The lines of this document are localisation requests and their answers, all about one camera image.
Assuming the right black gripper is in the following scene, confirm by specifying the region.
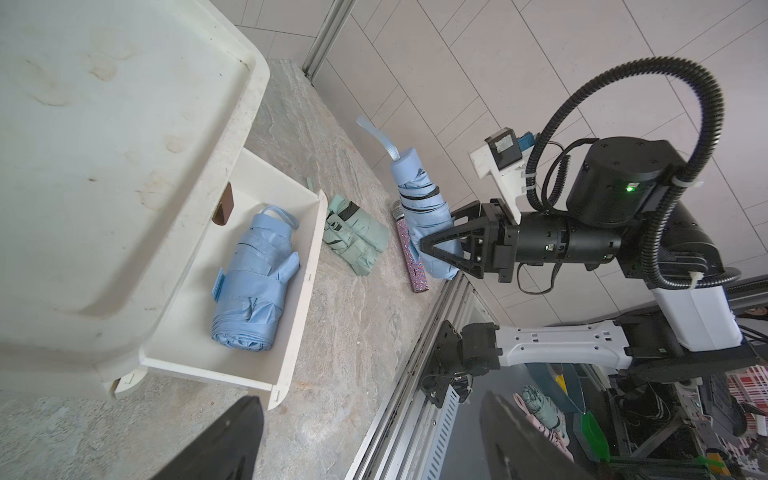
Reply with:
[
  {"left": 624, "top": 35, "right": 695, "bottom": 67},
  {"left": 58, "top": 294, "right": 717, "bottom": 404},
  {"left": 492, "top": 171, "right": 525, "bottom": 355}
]
[{"left": 419, "top": 200, "right": 622, "bottom": 283}]

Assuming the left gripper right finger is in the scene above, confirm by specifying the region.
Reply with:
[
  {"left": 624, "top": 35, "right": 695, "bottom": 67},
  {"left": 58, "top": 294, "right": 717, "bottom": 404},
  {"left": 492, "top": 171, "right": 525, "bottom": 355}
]
[{"left": 479, "top": 391, "right": 591, "bottom": 480}]

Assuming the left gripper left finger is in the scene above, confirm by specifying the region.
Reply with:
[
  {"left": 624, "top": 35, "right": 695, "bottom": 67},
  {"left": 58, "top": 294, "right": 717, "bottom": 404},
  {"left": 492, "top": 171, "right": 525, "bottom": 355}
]
[{"left": 153, "top": 396, "right": 264, "bottom": 480}]

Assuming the blue umbrella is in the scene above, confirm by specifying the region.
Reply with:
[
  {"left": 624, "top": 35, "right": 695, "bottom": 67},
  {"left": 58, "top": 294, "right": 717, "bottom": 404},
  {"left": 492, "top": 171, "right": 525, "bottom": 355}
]
[
  {"left": 356, "top": 116, "right": 451, "bottom": 264},
  {"left": 211, "top": 205, "right": 301, "bottom": 352}
]

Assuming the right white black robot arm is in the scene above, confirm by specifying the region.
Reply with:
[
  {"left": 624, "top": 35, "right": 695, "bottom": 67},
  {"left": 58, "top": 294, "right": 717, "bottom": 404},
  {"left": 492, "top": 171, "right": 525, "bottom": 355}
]
[{"left": 419, "top": 131, "right": 761, "bottom": 382}]

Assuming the spare green umbrella outside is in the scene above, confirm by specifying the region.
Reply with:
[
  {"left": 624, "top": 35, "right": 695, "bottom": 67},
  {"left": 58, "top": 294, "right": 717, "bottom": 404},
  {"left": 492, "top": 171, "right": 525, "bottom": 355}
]
[{"left": 522, "top": 385, "right": 566, "bottom": 434}]

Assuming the green folded umbrella right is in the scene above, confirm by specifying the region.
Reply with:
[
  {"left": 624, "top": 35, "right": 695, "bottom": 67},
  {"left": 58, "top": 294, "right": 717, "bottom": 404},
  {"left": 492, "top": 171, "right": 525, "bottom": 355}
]
[{"left": 329, "top": 195, "right": 390, "bottom": 253}]

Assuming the green folded umbrella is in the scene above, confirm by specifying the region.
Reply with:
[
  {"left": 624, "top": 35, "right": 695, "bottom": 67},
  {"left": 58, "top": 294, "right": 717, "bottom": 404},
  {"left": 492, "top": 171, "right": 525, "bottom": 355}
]
[
  {"left": 329, "top": 195, "right": 390, "bottom": 253},
  {"left": 323, "top": 214, "right": 381, "bottom": 276}
]

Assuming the green folded umbrella left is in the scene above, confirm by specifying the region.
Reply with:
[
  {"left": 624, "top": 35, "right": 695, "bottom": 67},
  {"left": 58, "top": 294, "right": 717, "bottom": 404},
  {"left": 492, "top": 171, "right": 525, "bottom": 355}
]
[{"left": 323, "top": 214, "right": 381, "bottom": 276}]

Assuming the purple glitter bottle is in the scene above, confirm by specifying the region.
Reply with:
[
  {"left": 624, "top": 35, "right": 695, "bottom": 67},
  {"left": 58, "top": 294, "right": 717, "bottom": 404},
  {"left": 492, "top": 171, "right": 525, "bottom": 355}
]
[{"left": 392, "top": 201, "right": 429, "bottom": 293}]

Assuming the green plastic bin outside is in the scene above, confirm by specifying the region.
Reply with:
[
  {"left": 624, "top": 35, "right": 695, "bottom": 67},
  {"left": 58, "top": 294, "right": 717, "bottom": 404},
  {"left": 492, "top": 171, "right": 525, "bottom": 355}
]
[{"left": 577, "top": 411, "right": 611, "bottom": 463}]

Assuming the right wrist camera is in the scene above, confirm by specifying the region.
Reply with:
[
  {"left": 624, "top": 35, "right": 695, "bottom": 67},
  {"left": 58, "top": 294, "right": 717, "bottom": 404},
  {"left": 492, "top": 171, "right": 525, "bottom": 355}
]
[{"left": 470, "top": 127, "right": 536, "bottom": 224}]

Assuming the aluminium mounting rail frame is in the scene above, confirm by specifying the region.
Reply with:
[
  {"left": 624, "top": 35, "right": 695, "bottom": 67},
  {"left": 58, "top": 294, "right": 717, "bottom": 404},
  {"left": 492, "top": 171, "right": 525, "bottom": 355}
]
[{"left": 346, "top": 274, "right": 494, "bottom": 479}]

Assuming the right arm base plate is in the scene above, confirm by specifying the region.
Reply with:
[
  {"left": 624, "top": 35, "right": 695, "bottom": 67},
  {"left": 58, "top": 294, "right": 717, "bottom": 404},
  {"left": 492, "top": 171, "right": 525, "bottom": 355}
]
[{"left": 418, "top": 320, "right": 472, "bottom": 409}]

